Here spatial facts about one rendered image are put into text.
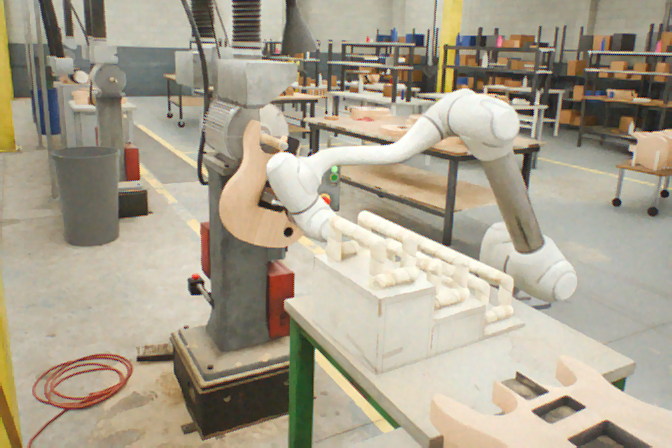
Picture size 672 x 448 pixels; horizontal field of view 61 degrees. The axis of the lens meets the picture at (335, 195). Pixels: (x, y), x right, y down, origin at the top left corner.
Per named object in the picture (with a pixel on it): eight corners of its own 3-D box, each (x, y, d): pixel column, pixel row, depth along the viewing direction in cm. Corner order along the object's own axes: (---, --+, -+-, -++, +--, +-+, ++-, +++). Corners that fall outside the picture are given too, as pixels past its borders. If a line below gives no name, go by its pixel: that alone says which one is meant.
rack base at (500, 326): (408, 297, 154) (408, 293, 154) (449, 286, 162) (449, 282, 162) (483, 341, 132) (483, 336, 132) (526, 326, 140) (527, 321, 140)
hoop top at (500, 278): (450, 263, 154) (451, 252, 153) (458, 261, 156) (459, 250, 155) (506, 291, 138) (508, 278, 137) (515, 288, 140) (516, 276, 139)
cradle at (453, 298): (424, 305, 127) (425, 292, 126) (461, 295, 133) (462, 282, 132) (434, 311, 124) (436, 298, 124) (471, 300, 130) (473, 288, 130)
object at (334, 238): (324, 259, 132) (325, 221, 129) (335, 257, 133) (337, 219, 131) (331, 264, 129) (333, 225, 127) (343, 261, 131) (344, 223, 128)
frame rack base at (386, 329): (309, 321, 138) (311, 255, 134) (360, 308, 146) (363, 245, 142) (376, 376, 116) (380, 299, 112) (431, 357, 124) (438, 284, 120)
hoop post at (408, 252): (396, 278, 122) (399, 237, 120) (407, 276, 124) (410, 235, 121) (405, 284, 120) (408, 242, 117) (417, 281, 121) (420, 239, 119)
